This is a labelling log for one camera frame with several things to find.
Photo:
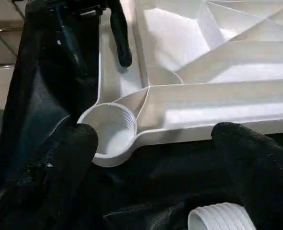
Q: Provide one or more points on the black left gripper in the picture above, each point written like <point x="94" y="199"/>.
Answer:
<point x="69" y="5"/>

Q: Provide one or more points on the white plastic table top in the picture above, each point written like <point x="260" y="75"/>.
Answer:
<point x="203" y="96"/>

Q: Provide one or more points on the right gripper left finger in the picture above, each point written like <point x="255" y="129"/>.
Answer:
<point x="50" y="177"/>

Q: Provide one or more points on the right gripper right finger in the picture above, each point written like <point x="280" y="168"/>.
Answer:
<point x="261" y="177"/>

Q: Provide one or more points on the black mat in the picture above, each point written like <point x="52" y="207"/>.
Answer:
<point x="155" y="191"/>

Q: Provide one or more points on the white plastic table leg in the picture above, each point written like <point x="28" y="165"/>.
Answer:
<point x="220" y="218"/>

